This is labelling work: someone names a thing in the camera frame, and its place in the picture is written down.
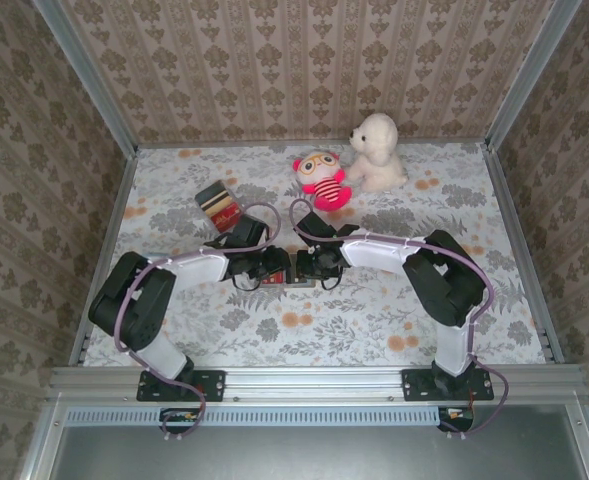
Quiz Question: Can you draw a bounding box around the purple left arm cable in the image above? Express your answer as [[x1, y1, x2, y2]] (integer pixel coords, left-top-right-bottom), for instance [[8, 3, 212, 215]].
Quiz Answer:
[[115, 202, 282, 444]]

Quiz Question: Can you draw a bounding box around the white slotted cable duct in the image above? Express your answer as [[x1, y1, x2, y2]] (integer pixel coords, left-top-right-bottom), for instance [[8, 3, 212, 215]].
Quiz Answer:
[[65, 405, 445, 427]]

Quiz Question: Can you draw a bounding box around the grey metal panel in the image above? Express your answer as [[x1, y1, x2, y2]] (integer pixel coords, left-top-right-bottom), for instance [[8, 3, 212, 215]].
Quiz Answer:
[[21, 403, 589, 480]]

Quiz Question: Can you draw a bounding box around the aluminium side rail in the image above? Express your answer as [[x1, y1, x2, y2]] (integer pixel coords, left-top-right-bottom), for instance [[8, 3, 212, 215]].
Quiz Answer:
[[68, 147, 140, 374], [481, 142, 566, 365]]

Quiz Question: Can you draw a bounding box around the tan card with dark stripe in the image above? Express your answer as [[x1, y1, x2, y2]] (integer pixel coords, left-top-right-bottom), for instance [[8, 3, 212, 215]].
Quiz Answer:
[[194, 181, 232, 213]]

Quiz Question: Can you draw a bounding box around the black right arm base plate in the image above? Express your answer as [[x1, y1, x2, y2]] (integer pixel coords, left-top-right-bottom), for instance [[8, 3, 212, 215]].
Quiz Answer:
[[401, 368, 495, 403]]

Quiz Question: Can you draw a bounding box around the grey card holder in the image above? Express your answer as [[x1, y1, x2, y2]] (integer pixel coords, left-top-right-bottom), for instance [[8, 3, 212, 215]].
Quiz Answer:
[[259, 272, 318, 291]]

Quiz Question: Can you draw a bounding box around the red card with gold print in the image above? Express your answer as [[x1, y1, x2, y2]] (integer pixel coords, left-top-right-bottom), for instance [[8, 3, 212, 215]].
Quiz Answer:
[[207, 198, 244, 235]]

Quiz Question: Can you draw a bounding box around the pink striped plush doll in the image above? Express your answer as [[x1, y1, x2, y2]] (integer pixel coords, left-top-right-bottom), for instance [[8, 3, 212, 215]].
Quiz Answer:
[[292, 149, 353, 212]]

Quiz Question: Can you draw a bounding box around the thin black cable loop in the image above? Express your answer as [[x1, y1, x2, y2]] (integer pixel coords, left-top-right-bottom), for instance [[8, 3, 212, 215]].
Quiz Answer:
[[318, 269, 345, 292], [231, 272, 263, 293]]

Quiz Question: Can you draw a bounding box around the white plush dog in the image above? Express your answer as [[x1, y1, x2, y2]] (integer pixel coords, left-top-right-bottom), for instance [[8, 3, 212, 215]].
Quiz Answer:
[[346, 112, 409, 194]]

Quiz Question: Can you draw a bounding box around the long aluminium rail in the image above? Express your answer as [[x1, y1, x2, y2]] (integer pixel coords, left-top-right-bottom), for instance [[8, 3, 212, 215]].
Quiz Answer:
[[48, 363, 586, 401]]

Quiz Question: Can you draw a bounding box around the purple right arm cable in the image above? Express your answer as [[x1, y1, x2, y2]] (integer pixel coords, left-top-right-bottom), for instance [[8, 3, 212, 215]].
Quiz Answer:
[[288, 198, 511, 441]]

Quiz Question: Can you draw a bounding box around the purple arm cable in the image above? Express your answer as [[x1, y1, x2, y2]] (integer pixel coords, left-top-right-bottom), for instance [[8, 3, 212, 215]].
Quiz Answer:
[[288, 198, 511, 441], [115, 202, 282, 444]]

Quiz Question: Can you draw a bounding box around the thin aluminium rail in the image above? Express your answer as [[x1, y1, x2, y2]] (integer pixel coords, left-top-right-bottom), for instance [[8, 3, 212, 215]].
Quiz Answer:
[[136, 139, 490, 150]]

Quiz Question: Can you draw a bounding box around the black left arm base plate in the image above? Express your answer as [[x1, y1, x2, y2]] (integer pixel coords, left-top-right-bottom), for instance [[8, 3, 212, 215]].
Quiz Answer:
[[136, 368, 226, 404]]

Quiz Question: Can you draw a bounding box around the black connector board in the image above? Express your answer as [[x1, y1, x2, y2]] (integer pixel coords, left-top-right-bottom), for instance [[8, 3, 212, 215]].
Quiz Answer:
[[437, 405, 476, 432], [159, 407, 201, 434]]

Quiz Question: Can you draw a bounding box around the aluminium frame post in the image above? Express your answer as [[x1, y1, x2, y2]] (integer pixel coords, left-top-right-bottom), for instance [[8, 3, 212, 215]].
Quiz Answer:
[[32, 0, 140, 157], [483, 0, 584, 151]]

